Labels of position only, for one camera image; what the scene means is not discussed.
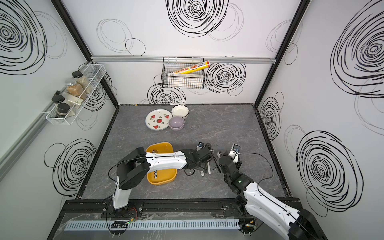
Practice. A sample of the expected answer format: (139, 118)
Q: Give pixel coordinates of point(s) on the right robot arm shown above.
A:
(288, 222)

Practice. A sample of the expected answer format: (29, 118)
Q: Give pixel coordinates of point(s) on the yellow storage box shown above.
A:
(164, 176)

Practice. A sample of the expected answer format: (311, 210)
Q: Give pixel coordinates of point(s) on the front black lid jar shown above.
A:
(62, 110)

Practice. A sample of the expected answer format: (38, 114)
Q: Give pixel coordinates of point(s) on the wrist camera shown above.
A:
(200, 146)
(235, 153)

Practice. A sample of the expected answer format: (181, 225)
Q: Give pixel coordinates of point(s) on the white cable duct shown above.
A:
(231, 224)

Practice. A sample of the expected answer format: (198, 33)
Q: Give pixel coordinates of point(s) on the white scalloped bowl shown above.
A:
(180, 111)

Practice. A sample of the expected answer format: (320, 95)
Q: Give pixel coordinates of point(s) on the spice jar black lid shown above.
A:
(82, 80)

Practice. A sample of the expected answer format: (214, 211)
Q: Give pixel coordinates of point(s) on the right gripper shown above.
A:
(224, 156)

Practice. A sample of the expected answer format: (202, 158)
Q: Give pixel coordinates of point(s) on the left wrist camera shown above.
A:
(200, 146)

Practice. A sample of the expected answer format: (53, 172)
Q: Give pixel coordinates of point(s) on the watermelon pattern plate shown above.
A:
(158, 120)

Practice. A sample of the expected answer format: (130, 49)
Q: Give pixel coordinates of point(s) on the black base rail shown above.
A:
(139, 208)

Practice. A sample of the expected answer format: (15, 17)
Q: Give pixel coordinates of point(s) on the aluminium wall rail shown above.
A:
(160, 59)

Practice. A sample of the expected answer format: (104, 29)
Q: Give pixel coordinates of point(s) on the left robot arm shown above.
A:
(133, 168)

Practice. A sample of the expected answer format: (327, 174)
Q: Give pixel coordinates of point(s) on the clear wall shelf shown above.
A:
(94, 102)

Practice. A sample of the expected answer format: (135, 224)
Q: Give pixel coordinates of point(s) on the brown spice jar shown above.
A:
(75, 89)

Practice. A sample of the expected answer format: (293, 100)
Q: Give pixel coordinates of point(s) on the black wire basket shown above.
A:
(194, 80)

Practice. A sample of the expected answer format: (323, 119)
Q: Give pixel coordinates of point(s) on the yellow foil roll box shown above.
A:
(194, 68)

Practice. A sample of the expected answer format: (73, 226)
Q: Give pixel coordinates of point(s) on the purple bowl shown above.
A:
(176, 123)

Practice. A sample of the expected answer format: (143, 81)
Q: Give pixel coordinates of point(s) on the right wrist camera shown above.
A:
(235, 153)

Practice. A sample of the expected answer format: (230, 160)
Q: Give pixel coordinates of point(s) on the cow pattern handle spoon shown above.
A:
(155, 172)

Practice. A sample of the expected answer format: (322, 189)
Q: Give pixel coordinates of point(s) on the black long spoon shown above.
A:
(214, 163)

